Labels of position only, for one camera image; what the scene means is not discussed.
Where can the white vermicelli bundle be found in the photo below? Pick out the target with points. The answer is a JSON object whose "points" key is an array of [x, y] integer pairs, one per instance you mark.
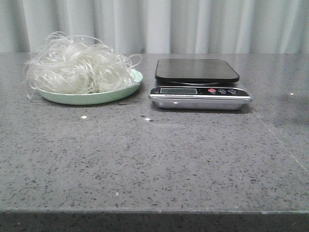
{"points": [[78, 64]]}

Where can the silver black kitchen scale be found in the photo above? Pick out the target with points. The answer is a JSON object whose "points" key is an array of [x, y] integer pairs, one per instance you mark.
{"points": [[197, 84]]}

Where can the light green plastic plate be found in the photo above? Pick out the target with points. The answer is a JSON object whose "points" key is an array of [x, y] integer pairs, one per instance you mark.
{"points": [[94, 98]]}

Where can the white pleated curtain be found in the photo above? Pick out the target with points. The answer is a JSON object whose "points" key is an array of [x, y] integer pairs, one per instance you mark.
{"points": [[161, 26]]}

